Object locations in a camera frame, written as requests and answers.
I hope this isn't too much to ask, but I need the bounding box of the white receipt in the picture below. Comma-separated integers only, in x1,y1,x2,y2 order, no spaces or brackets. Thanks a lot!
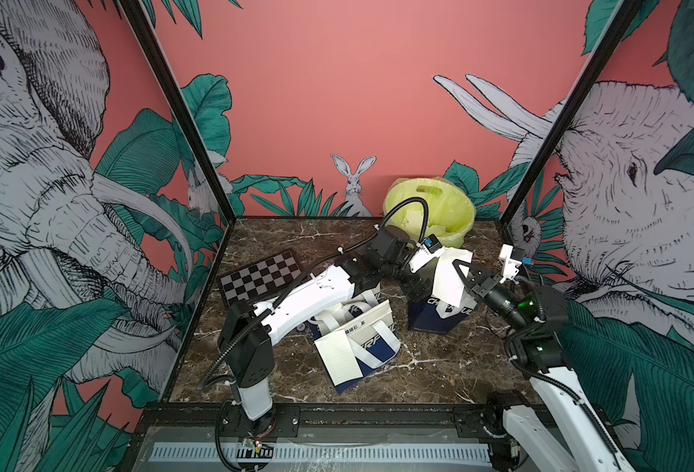
432,248,473,308
315,330,363,387

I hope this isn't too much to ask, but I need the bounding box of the navy white paper bag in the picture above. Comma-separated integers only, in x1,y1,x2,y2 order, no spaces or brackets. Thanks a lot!
307,284,382,339
407,296,477,334
327,301,401,395

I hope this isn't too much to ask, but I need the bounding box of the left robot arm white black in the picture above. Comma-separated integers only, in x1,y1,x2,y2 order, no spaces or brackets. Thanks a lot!
197,197,443,421

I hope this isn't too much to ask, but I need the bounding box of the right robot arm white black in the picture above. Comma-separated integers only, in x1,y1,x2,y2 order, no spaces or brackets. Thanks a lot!
452,259,634,471

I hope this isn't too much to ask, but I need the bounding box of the white ribbed trash bin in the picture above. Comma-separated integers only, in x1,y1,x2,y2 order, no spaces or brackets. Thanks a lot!
408,229,466,249

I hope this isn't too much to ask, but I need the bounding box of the yellow-green plastic bin liner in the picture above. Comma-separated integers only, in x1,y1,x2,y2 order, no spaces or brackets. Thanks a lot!
382,178,477,248

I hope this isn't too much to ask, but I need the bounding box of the black white checkerboard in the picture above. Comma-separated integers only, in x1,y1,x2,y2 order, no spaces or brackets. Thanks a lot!
219,249,302,308

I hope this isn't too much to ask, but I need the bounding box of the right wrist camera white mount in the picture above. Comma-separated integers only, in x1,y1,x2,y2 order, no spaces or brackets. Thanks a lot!
498,244,527,284

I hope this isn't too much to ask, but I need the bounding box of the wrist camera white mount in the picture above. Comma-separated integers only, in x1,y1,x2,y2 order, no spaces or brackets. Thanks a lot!
408,234,445,273
498,244,527,284

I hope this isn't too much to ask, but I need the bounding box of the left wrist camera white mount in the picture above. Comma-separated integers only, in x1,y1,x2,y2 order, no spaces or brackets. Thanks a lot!
408,234,445,273

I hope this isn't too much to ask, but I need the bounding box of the black mounting rail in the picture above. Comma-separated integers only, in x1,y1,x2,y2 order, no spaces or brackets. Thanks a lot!
136,402,504,441

